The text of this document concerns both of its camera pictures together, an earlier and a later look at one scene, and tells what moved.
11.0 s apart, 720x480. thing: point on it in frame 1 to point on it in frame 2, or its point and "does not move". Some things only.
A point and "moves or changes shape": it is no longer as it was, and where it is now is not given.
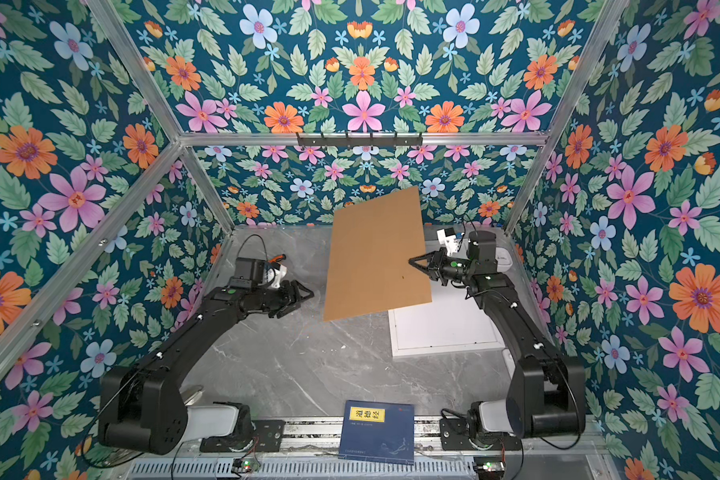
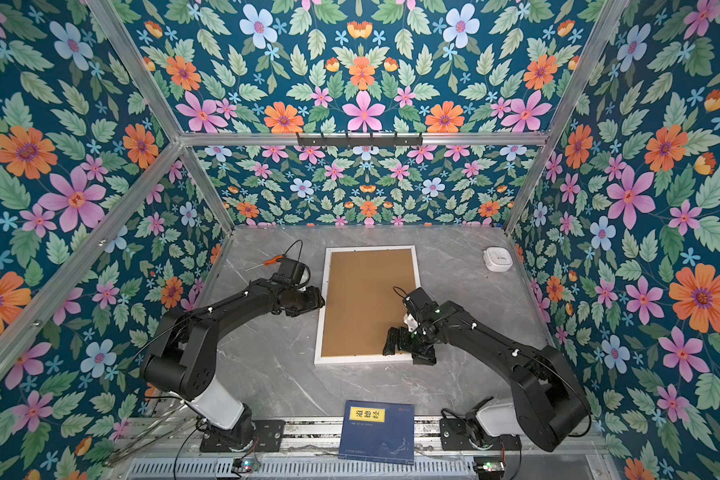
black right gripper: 437,266 to 401,332
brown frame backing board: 371,245 moves or changes shape
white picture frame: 451,322 moves or changes shape
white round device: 504,259 does not move
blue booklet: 377,431 does not move
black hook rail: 358,142 does not move
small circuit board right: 489,467 does not move
